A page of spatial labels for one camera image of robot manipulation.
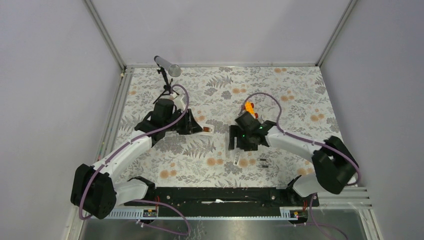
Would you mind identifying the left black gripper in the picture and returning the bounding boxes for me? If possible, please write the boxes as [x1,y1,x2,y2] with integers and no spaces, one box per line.
[164,109,203,136]

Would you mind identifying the white remote control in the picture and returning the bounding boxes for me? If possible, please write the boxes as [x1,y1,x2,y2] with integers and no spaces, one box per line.
[201,126,215,136]

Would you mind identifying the white battery cover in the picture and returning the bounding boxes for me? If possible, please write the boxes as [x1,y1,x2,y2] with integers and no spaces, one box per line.
[233,152,240,166]

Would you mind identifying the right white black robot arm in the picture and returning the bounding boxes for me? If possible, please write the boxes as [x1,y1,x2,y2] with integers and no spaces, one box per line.
[228,112,359,206]

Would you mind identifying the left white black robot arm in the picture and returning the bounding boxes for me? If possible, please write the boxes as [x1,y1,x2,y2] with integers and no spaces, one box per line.
[70,98,215,219]

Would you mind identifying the yellow toy brick car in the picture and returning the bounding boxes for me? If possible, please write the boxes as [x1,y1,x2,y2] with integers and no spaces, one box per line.
[243,101,259,119]

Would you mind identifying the black mini tripod stand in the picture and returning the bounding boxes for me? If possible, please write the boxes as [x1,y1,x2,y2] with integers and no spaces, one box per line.
[153,67,173,104]

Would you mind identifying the grey microphone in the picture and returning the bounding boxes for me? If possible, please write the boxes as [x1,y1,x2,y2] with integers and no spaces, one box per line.
[153,55,182,77]

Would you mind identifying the floral patterned table mat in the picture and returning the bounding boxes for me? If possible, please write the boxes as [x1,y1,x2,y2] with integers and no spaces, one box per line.
[118,66,341,188]

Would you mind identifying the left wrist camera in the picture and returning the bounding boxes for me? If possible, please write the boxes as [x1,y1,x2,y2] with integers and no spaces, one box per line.
[168,93,187,111]

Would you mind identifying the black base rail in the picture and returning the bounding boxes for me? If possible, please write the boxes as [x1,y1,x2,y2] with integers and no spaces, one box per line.
[143,187,312,218]

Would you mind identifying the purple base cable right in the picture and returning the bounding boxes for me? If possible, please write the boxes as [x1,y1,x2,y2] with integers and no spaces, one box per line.
[291,195,349,240]

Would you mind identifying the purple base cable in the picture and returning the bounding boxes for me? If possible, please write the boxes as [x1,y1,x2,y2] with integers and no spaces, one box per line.
[291,195,349,240]
[132,200,192,236]

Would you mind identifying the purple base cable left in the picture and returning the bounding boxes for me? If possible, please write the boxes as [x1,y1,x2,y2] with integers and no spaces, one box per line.
[132,200,192,236]

